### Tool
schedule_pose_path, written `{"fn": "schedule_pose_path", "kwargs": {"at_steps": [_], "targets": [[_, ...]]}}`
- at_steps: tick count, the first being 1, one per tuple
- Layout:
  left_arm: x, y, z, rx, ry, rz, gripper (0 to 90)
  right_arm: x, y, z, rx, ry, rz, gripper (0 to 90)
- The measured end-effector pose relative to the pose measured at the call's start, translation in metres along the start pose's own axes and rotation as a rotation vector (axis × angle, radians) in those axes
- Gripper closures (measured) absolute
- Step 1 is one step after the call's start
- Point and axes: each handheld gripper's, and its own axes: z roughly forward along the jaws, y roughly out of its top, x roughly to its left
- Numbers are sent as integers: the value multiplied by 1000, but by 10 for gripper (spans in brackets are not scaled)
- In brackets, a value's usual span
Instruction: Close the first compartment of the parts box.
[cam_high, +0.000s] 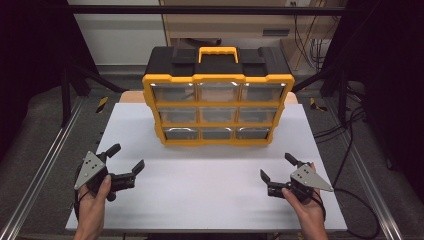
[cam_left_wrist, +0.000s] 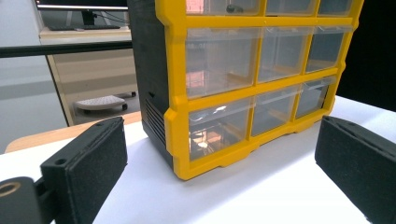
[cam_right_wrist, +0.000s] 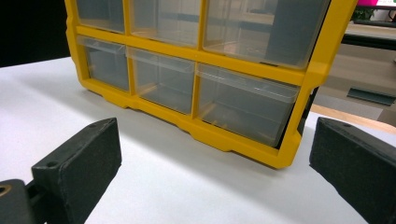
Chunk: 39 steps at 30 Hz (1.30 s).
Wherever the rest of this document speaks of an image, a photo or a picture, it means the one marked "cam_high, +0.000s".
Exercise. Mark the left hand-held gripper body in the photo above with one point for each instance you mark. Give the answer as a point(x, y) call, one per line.
point(89, 168)

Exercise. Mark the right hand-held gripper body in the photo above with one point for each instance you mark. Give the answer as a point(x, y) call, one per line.
point(308, 177)

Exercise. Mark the yellow black organizer cabinet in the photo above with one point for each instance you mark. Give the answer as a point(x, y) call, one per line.
point(160, 63)

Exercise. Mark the set of clear plastic drawers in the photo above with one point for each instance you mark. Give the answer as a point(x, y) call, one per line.
point(218, 91)

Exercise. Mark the person's right hand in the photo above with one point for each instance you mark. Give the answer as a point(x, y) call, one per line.
point(313, 213)

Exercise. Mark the person's left hand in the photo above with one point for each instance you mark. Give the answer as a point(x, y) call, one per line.
point(91, 210)

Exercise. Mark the left yellow clamp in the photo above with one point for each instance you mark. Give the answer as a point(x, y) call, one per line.
point(102, 104)

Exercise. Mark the yellow clamp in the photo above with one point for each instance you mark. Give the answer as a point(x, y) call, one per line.
point(102, 104)
point(314, 104)

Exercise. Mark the right yellow clamp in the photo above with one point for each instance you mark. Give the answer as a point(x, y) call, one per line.
point(314, 104)

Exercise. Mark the white board panel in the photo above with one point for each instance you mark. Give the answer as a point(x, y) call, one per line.
point(116, 36)

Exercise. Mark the black curtain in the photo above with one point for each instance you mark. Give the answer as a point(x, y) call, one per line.
point(393, 66)
point(26, 50)

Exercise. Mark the wooden desk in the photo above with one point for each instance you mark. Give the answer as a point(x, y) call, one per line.
point(233, 23)

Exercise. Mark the aluminium floor rail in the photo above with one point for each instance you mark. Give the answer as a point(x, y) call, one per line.
point(40, 170)
point(370, 180)

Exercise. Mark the black metal frame strut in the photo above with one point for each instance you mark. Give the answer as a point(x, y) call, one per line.
point(65, 100)
point(342, 96)

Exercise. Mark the black horizontal frame bar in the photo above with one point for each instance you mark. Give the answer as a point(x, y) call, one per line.
point(200, 10)

